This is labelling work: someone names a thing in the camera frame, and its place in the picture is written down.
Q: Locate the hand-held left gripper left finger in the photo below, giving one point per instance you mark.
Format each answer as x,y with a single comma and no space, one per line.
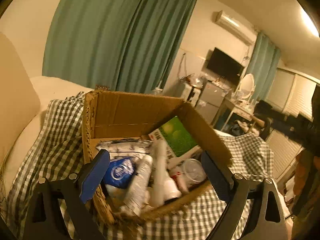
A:
95,175

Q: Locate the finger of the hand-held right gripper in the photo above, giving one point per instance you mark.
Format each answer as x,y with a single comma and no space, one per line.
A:
292,127

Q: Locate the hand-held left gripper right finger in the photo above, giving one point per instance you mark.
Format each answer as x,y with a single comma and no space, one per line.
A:
215,177

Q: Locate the clear cotton swab container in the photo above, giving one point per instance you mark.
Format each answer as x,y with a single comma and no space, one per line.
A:
193,171

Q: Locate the blue packet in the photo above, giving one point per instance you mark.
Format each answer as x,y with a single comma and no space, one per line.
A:
120,172

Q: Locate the silver patterned tissue pack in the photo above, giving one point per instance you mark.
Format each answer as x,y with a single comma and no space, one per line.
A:
125,146

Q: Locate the green and white box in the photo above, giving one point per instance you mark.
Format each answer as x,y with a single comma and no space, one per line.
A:
177,137

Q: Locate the white cylindrical device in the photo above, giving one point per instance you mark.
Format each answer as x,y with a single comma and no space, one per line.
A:
160,175

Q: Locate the brown cardboard box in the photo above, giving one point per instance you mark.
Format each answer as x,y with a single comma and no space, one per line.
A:
130,115

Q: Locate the person's right hand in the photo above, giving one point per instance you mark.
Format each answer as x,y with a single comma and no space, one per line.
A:
303,172

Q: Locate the white window blinds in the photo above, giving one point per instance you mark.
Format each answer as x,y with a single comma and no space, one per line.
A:
300,92

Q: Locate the white red-printed packet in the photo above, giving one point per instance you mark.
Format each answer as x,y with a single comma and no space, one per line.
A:
178,180

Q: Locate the green checkered blanket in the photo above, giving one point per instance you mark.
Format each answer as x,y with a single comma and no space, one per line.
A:
57,142

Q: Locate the vanity table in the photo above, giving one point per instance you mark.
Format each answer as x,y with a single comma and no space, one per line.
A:
240,110

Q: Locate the white oval mirror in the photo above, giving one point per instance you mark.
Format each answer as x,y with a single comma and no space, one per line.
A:
247,85

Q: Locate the green curtain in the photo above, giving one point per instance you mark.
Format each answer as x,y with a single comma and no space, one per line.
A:
265,67
112,30

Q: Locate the silver fridge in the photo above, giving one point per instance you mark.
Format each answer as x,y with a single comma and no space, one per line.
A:
212,100

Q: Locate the white appliance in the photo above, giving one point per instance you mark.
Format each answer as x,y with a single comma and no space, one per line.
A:
188,93

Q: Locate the black television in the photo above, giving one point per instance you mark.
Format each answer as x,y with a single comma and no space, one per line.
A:
223,65

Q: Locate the beige pillow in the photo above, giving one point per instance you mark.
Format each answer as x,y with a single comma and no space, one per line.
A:
15,92

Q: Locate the white air conditioner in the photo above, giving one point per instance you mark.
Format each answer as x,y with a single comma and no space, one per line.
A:
233,23

